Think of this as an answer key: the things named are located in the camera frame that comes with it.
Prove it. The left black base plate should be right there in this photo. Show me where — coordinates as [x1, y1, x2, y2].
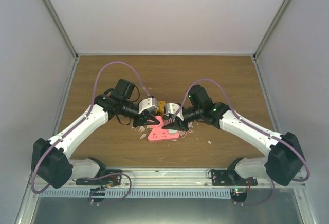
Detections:
[75, 169, 122, 187]

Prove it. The pink triangular power strip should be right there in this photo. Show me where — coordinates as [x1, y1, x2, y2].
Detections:
[148, 116, 180, 142]

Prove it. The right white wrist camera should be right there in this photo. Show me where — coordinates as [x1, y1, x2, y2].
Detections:
[164, 103, 185, 121]

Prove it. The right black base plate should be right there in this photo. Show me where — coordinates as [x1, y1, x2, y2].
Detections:
[207, 169, 258, 186]

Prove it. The pink rectangular plug adapter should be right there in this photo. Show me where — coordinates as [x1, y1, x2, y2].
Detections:
[151, 117, 160, 125]

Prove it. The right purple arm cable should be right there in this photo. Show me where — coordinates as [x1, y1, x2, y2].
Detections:
[177, 78, 311, 182]

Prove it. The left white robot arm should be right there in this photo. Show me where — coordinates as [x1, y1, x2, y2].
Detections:
[31, 79, 159, 189]

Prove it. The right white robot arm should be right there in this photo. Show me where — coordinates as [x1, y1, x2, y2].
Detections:
[164, 85, 305, 186]

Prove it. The white USB charger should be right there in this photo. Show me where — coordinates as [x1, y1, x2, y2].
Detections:
[168, 129, 179, 134]

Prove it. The slotted cable duct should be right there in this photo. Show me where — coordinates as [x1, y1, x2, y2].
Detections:
[40, 188, 231, 199]

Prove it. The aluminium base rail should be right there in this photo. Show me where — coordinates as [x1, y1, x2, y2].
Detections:
[28, 167, 276, 189]

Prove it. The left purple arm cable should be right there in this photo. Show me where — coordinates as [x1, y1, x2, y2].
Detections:
[30, 61, 156, 194]

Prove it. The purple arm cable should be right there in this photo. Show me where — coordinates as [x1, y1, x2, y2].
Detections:
[177, 78, 311, 182]
[30, 61, 156, 194]

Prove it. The yellow cube socket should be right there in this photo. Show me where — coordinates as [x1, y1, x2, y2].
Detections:
[155, 101, 166, 116]

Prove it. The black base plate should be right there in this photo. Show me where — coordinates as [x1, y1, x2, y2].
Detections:
[75, 169, 122, 187]
[207, 169, 258, 186]

